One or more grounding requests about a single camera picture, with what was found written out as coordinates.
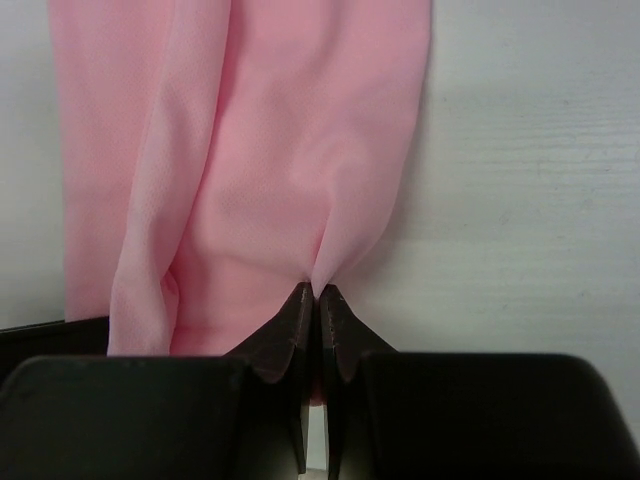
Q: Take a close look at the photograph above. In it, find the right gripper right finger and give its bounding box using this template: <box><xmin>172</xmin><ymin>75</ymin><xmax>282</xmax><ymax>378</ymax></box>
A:
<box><xmin>318</xmin><ymin>285</ymin><xmax>396</xmax><ymax>479</ymax></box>

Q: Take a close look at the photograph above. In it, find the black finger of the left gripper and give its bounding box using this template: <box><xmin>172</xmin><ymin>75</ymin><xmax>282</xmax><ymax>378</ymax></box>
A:
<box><xmin>0</xmin><ymin>317</ymin><xmax>109</xmax><ymax>383</ymax></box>

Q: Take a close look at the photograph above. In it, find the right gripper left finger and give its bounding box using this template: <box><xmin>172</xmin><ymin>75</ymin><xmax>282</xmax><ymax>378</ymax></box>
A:
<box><xmin>228</xmin><ymin>283</ymin><xmax>314</xmax><ymax>475</ymax></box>

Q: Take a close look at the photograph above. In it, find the pink t shirt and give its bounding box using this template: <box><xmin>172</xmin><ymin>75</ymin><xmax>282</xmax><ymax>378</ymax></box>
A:
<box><xmin>48</xmin><ymin>1</ymin><xmax>432</xmax><ymax>356</ymax></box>

